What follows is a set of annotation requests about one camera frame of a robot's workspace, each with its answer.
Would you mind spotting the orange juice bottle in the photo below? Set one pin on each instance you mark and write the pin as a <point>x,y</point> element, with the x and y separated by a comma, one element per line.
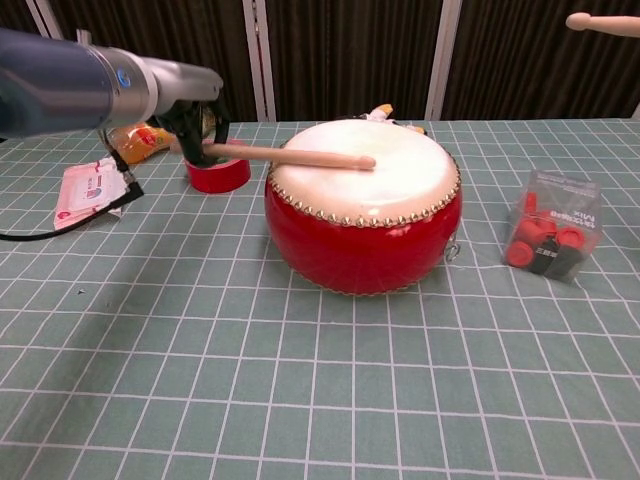
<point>140,142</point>

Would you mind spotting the white partition frame post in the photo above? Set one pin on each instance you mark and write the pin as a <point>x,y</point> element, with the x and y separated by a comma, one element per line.
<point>442,60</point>
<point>45,15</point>
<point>259,60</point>

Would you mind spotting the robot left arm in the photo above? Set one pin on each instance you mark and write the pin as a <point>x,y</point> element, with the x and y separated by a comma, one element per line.
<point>60,85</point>

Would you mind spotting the black-headed plush doll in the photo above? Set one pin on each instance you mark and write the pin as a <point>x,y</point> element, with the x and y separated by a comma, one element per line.
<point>382,112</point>

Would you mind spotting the pink wet wipes pack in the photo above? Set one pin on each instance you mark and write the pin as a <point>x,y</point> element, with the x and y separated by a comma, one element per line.
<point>85,195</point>

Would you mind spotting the clear box red caps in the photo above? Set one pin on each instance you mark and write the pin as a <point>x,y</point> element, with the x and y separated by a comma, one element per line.
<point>550,235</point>

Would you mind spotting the red tape roll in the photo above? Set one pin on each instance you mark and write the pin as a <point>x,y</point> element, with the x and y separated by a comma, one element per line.
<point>217,180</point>

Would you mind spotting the robot left five-finger hand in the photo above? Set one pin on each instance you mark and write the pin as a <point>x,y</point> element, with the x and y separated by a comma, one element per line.
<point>190,85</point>

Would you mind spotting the green checked tablecloth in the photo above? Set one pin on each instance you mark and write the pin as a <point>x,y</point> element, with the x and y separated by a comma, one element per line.
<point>250,380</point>

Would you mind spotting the wooden drumstick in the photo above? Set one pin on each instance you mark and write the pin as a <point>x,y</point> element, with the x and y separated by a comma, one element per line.
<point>610,22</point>
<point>300,156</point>

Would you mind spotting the red drum white skin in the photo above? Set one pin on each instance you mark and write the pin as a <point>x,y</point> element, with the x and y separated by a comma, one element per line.
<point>360,245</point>

